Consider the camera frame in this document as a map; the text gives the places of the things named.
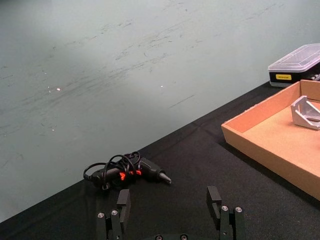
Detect silver metal corner bracket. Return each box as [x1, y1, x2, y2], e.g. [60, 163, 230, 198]
[290, 95, 320, 131]

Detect black corded tool orange parts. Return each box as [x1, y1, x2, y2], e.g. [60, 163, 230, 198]
[83, 151, 173, 192]

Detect shallow brown cardboard tray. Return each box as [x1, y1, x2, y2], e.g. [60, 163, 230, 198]
[221, 79, 320, 202]

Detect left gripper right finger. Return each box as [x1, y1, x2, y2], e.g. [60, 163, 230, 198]
[206, 185, 247, 240]

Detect plain pale wall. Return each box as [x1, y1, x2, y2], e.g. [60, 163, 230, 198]
[0, 0, 320, 223]

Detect black table cloth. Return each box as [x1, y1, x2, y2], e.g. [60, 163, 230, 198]
[0, 81, 320, 240]

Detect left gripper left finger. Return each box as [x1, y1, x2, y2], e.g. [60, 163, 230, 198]
[96, 189, 132, 240]

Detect clear plastic case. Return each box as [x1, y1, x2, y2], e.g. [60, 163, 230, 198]
[267, 42, 320, 88]

